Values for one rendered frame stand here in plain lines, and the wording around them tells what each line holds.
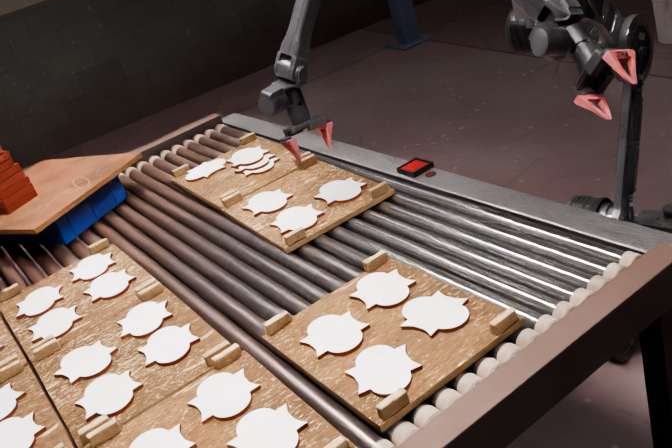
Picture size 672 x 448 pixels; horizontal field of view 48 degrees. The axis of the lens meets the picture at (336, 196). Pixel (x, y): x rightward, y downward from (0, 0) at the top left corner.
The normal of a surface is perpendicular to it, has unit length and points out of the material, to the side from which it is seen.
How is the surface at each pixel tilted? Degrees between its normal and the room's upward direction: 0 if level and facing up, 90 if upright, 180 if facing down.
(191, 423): 0
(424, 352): 0
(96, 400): 0
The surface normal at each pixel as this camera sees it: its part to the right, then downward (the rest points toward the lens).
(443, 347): -0.27, -0.87
